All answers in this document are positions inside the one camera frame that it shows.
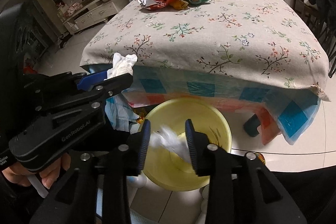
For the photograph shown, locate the white tissue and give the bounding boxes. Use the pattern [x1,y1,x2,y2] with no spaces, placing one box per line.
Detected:
[149,125,191,164]
[106,52,138,79]

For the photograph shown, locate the yellow plastic trash basin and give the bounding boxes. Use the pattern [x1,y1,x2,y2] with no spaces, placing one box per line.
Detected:
[143,98,232,192]

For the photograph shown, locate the person left hand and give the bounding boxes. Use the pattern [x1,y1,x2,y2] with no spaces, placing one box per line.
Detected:
[2,153,71,189]

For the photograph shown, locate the white low tv cabinet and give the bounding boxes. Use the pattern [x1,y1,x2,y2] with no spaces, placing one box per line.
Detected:
[63,0,129,35]

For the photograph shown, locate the blue checkered under cloth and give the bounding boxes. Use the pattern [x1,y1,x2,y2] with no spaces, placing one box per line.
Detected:
[86,63,322,146]

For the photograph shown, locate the red white crumpled wrapper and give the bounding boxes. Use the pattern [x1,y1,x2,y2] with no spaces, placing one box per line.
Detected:
[137,0,159,10]

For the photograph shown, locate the floral tablecloth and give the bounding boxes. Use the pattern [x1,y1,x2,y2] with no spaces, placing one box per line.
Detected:
[80,0,329,100]

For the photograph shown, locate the black folding chairs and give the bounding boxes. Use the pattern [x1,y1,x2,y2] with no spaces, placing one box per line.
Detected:
[308,0,335,78]

